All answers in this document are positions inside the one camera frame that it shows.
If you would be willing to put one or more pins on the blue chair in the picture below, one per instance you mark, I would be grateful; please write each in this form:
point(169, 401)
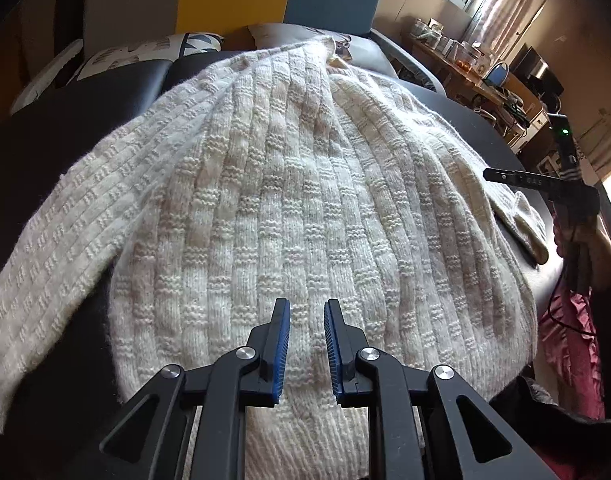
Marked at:
point(496, 74)

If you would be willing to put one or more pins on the person's black jacket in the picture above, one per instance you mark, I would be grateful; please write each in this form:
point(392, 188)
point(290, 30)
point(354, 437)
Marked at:
point(560, 440)

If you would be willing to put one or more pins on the person's right forearm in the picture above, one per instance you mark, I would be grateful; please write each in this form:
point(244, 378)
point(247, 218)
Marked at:
point(608, 260)

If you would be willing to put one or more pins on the person's red garment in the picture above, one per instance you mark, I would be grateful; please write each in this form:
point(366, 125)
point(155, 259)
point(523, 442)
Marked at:
point(575, 355)

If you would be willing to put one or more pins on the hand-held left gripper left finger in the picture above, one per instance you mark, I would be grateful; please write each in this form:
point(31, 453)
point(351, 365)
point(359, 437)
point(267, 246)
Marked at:
point(281, 350)

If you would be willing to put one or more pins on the cream knitted sweater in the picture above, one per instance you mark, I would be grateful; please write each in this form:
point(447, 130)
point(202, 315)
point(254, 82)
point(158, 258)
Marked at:
point(295, 200)

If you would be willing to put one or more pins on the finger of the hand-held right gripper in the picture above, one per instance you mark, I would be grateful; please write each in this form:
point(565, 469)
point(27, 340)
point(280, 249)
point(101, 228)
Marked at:
point(530, 179)

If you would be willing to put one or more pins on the deer print pillow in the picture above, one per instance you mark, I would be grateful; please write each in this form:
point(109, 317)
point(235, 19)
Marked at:
point(285, 35)

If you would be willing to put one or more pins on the wooden desk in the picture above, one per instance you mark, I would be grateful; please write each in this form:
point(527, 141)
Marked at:
point(485, 92)

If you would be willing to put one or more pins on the black monitor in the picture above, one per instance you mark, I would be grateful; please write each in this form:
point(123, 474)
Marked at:
point(538, 72)

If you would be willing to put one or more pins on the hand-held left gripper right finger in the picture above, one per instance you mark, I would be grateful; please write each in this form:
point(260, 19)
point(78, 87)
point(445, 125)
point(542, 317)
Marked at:
point(333, 355)

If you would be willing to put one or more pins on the geometric print pillow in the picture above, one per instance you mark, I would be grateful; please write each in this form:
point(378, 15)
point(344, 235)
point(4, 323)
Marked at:
point(135, 52)

